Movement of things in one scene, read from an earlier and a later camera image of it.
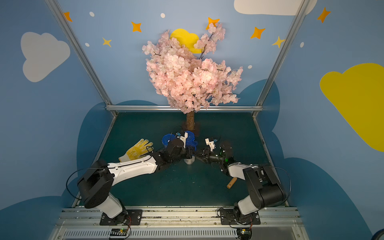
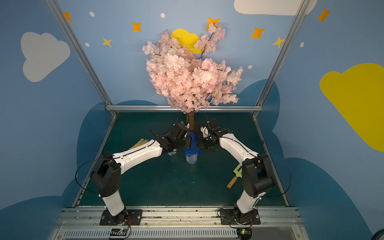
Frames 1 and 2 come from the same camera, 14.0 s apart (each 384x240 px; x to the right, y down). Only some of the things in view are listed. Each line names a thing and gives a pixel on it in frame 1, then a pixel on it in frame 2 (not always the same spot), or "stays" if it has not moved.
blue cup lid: [190, 140] stays
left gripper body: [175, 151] -> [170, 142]
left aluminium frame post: [65, 24] stays
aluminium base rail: [280, 223] stays
